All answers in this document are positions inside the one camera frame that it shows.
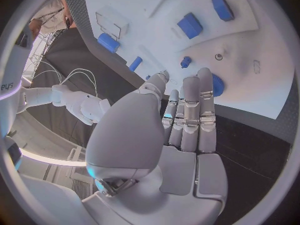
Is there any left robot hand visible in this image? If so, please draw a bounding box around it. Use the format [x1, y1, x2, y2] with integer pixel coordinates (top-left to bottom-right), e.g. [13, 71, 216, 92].
[81, 67, 229, 225]

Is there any white task board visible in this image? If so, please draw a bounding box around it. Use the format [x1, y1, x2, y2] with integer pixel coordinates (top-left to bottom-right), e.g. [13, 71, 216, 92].
[82, 0, 296, 120]

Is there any blue slim cylinder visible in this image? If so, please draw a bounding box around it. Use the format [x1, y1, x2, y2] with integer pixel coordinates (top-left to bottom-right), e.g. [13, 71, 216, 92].
[128, 56, 144, 72]

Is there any glowing light bar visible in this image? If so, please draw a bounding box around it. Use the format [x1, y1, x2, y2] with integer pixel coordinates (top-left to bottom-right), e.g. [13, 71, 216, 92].
[18, 147, 88, 167]

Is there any blue peg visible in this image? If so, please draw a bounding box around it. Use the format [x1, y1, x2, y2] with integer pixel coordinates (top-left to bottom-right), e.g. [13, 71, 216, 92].
[180, 55, 193, 69]

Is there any blue thick cylinder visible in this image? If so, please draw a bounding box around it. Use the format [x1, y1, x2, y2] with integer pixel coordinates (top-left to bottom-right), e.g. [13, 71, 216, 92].
[96, 32, 122, 54]

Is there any blue gear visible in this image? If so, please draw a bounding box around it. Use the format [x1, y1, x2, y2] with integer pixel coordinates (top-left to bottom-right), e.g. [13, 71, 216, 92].
[211, 72, 225, 98]

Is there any blue square block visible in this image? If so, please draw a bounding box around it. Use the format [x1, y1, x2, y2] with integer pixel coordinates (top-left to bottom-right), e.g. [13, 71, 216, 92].
[176, 12, 204, 40]

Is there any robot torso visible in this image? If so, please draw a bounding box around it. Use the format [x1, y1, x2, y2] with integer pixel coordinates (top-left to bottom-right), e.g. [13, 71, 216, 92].
[0, 25, 36, 141]

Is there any person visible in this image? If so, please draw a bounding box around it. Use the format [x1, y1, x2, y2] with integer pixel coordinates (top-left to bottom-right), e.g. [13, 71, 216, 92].
[28, 0, 79, 41]

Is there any blue rounded block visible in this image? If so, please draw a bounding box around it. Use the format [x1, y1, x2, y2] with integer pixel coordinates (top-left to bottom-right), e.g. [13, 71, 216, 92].
[211, 0, 236, 22]

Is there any white cable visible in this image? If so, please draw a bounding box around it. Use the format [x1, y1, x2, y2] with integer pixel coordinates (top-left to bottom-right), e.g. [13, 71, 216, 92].
[60, 68, 99, 98]
[32, 60, 63, 83]

